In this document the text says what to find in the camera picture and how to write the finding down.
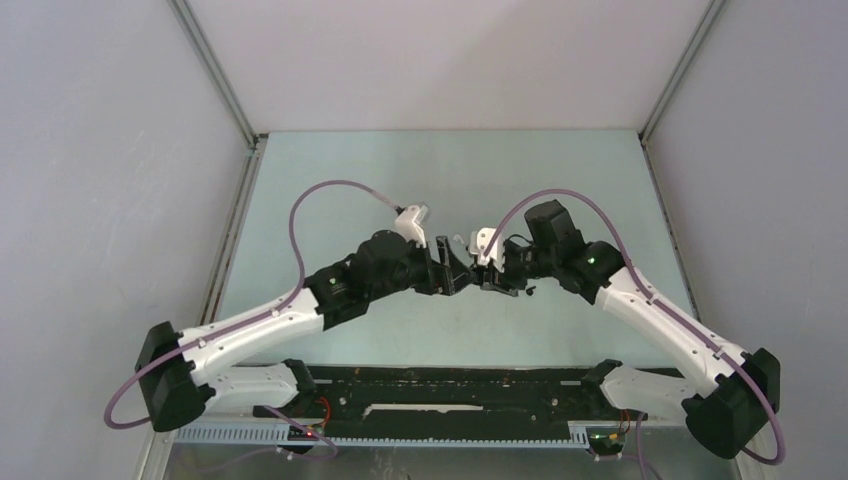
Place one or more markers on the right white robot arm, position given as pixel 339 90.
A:
pixel 727 397

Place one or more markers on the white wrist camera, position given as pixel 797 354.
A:
pixel 487 248
pixel 410 224

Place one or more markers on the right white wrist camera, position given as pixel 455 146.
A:
pixel 487 248

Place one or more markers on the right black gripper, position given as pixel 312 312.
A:
pixel 507 279

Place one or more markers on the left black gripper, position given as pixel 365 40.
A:
pixel 438 278

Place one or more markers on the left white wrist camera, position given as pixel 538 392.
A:
pixel 410 224

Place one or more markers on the right aluminium frame post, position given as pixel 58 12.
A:
pixel 705 26

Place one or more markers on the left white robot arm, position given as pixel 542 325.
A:
pixel 185 374

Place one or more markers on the aluminium frame post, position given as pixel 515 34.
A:
pixel 203 49
pixel 705 26

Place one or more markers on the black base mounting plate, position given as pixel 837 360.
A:
pixel 453 405

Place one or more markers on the left aluminium frame post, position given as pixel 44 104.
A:
pixel 203 49

